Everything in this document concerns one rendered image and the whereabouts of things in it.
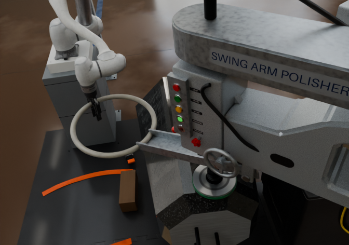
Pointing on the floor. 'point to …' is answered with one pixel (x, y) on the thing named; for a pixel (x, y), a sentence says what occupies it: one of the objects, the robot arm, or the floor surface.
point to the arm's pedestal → (65, 116)
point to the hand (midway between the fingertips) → (96, 114)
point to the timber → (129, 191)
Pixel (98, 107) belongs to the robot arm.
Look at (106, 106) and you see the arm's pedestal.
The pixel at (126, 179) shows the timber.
